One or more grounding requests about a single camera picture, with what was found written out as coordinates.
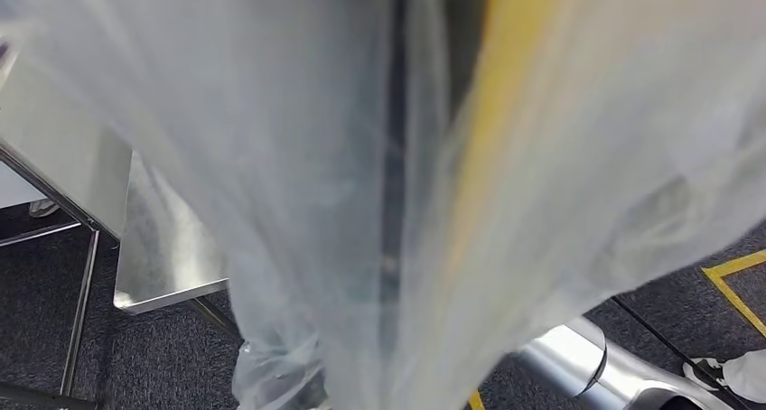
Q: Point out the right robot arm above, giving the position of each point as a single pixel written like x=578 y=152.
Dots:
x=568 y=359

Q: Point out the person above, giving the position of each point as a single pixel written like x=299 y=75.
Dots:
x=45 y=208
x=748 y=374

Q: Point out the yellow floor tape outline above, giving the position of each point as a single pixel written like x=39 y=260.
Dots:
x=736 y=262
x=476 y=402

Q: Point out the stainless steel table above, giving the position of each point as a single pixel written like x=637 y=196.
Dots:
x=60 y=156

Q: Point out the large transparent plastic sheet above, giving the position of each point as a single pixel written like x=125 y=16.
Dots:
x=299 y=126

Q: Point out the white cabinet panel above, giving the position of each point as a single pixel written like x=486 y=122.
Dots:
x=15 y=189

